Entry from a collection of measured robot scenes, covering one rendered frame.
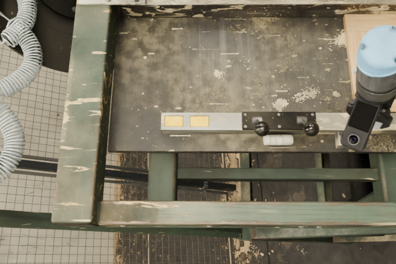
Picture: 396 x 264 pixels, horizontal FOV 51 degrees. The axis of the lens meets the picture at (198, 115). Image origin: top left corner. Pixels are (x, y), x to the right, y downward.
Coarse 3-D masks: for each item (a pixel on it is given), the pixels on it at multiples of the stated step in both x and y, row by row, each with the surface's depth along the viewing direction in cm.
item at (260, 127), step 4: (256, 116) 111; (260, 116) 111; (252, 120) 111; (256, 120) 110; (260, 120) 111; (256, 124) 101; (260, 124) 100; (264, 124) 100; (268, 124) 101; (256, 128) 100; (260, 128) 100; (264, 128) 100; (268, 128) 100; (256, 132) 101; (260, 132) 100; (264, 132) 100; (268, 132) 101
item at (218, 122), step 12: (216, 120) 113; (228, 120) 113; (240, 120) 113; (324, 120) 112; (336, 120) 112; (168, 132) 114; (180, 132) 114; (192, 132) 114; (204, 132) 114; (216, 132) 114; (228, 132) 114; (240, 132) 114; (252, 132) 114; (276, 132) 114; (288, 132) 114; (300, 132) 114; (324, 132) 113; (336, 132) 113; (372, 132) 113; (384, 132) 113
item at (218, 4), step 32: (96, 0) 118; (128, 0) 118; (160, 0) 122; (192, 0) 122; (224, 0) 121; (256, 0) 121; (288, 0) 121; (320, 0) 121; (352, 0) 121; (384, 0) 121
